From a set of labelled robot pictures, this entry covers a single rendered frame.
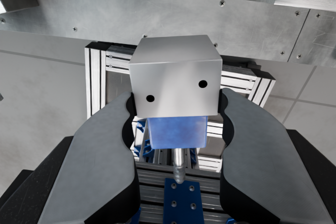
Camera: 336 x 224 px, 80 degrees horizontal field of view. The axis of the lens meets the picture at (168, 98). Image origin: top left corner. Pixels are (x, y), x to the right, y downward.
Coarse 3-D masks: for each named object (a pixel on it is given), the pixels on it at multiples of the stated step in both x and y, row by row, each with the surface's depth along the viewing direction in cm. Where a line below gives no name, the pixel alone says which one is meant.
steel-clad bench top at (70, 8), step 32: (64, 0) 24; (96, 0) 24; (128, 0) 23; (160, 0) 23; (192, 0) 23; (224, 0) 23; (32, 32) 26; (64, 32) 25; (96, 32) 25; (128, 32) 25; (160, 32) 25; (192, 32) 25; (224, 32) 25; (256, 32) 25; (288, 32) 25; (320, 32) 25; (320, 64) 27
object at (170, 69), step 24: (144, 48) 13; (168, 48) 12; (192, 48) 12; (144, 72) 11; (168, 72) 11; (192, 72) 11; (216, 72) 11; (144, 96) 12; (168, 96) 12; (192, 96) 12; (216, 96) 12; (168, 120) 14; (192, 120) 14; (168, 144) 15; (192, 144) 15
